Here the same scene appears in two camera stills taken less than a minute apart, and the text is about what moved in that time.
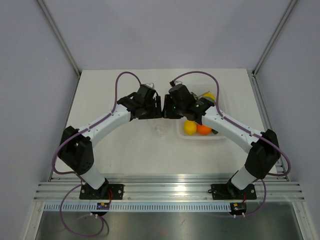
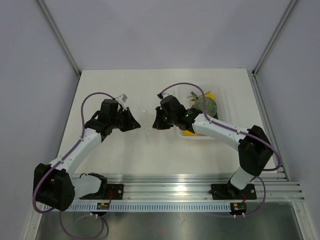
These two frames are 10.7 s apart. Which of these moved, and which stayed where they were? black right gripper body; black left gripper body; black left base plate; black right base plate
Moved: black right gripper body; black left gripper body
Stayed: black left base plate; black right base plate
